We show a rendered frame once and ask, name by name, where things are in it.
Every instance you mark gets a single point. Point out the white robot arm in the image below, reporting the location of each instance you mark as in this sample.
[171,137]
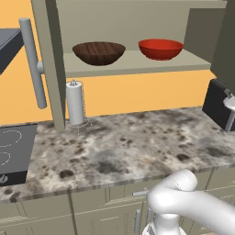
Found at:
[189,202]

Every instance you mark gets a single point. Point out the beige base cabinet run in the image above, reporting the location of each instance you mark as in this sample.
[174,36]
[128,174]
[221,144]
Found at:
[33,217]

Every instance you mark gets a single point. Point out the white paper towel roll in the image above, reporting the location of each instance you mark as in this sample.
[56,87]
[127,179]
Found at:
[75,102]

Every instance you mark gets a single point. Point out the brown wooden bowl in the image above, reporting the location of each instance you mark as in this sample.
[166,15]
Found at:
[98,53]

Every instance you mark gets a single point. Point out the beige drawer front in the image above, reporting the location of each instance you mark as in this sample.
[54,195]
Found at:
[122,191]

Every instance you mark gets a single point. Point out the red bowl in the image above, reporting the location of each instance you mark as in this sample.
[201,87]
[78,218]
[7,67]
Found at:
[160,49]

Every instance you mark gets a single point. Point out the black small appliance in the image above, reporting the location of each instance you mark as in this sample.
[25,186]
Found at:
[214,104]

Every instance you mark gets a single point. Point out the black hob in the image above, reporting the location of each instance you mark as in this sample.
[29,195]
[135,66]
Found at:
[15,150]

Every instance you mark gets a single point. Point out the dark grey range hood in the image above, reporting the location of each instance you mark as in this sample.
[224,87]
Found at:
[8,49]

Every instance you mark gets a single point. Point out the beige wall cabinet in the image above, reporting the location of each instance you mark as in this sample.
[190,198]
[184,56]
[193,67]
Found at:
[128,21]

